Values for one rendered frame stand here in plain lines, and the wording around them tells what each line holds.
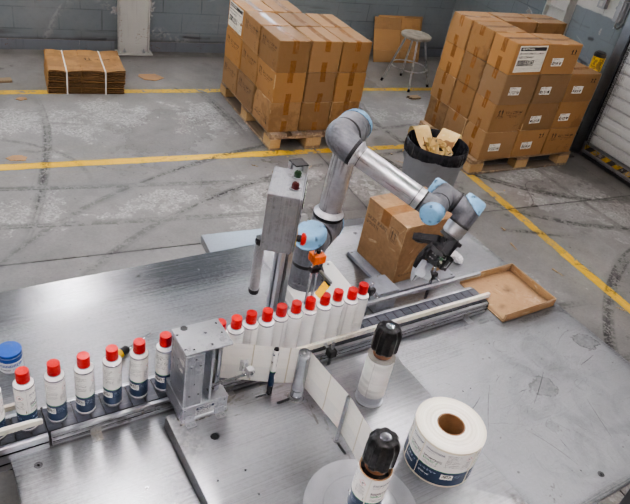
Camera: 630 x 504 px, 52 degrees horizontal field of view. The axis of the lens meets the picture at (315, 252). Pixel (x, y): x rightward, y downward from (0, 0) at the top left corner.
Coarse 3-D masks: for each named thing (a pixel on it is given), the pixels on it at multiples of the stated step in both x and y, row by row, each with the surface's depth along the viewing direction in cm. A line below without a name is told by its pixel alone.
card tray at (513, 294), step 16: (496, 272) 281; (512, 272) 284; (480, 288) 270; (496, 288) 272; (512, 288) 274; (528, 288) 276; (496, 304) 262; (512, 304) 264; (528, 304) 266; (544, 304) 264
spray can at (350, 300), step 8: (352, 288) 213; (344, 296) 216; (352, 296) 212; (344, 304) 214; (352, 304) 213; (344, 312) 216; (352, 312) 216; (344, 320) 217; (352, 320) 218; (344, 328) 219
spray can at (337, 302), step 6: (336, 288) 212; (336, 294) 210; (342, 294) 210; (330, 300) 213; (336, 300) 211; (342, 300) 213; (336, 306) 211; (342, 306) 213; (330, 312) 213; (336, 312) 213; (330, 318) 215; (336, 318) 215; (330, 324) 216; (336, 324) 216; (330, 330) 217; (336, 330) 219; (330, 336) 219
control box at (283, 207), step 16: (272, 176) 185; (288, 176) 187; (304, 176) 188; (272, 192) 177; (288, 192) 179; (304, 192) 182; (272, 208) 179; (288, 208) 179; (272, 224) 182; (288, 224) 182; (272, 240) 185; (288, 240) 185
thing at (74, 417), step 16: (416, 304) 246; (432, 304) 247; (368, 320) 234; (416, 320) 238; (368, 336) 227; (96, 400) 184; (128, 400) 186; (144, 400) 187; (80, 416) 179; (96, 416) 179
